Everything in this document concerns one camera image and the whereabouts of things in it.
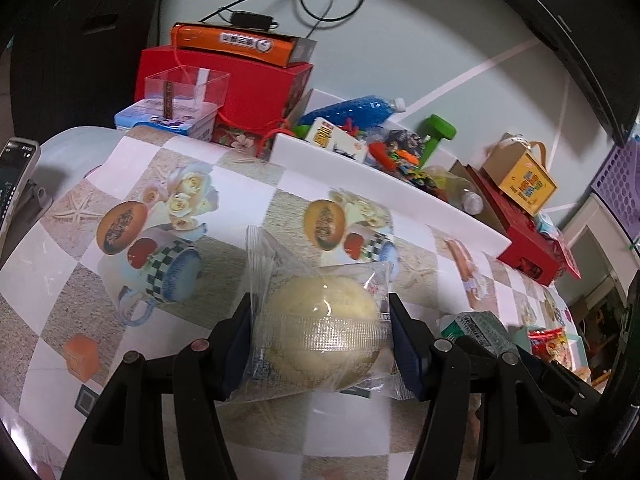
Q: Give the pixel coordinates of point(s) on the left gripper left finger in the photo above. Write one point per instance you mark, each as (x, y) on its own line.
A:
(206, 372)

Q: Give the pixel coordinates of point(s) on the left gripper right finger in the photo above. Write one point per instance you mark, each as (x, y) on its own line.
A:
(438, 373)

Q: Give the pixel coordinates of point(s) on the light green striped snack packet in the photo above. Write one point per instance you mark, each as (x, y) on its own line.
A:
(483, 327)

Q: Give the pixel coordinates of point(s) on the red candy-shaped snack packet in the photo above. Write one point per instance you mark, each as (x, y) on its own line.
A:
(551, 346)

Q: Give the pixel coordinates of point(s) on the round bun clear wrapper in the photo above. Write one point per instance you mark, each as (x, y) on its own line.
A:
(315, 328)

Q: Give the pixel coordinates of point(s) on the teal white tray box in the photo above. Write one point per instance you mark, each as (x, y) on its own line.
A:
(577, 348)

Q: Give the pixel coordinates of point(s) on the large red gift box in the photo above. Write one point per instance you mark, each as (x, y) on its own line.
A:
(529, 251)

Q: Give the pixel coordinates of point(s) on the patterned red box lid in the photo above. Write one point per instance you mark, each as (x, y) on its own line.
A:
(563, 256)

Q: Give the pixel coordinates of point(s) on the white shelf unit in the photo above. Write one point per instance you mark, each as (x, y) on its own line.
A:
(607, 258)

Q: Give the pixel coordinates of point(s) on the light blue tissue pack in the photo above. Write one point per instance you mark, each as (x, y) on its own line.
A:
(545, 227)

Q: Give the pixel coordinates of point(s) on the colourful toy bag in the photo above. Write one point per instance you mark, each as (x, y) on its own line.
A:
(396, 152)

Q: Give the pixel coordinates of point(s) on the white long tray box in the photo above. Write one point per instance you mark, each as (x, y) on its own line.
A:
(336, 171)

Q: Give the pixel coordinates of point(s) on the green dumbbell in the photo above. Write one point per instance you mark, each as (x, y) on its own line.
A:
(433, 130)

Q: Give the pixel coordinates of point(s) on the purple perforated basket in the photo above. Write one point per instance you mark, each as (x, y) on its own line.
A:
(617, 185)

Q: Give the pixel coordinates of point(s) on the blue white tissue box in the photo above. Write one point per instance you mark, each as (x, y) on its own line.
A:
(187, 118)

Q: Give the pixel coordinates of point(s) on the playing card box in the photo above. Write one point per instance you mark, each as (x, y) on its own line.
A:
(323, 134)

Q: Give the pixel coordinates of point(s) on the blue beads bottle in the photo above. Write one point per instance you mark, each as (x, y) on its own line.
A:
(364, 112)

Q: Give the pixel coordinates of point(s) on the clear plastic box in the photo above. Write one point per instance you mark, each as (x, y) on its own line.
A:
(187, 83)

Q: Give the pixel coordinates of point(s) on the smartphone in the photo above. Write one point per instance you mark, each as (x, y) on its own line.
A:
(18, 160)

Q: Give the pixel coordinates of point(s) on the orange box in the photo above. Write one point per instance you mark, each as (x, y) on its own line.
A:
(266, 47)

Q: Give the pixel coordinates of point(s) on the black power adapter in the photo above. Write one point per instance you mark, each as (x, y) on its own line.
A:
(255, 21)

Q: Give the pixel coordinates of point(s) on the black cabinet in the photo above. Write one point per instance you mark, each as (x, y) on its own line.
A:
(73, 62)

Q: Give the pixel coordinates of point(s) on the yellow gift box with handle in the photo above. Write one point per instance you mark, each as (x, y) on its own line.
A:
(519, 169)

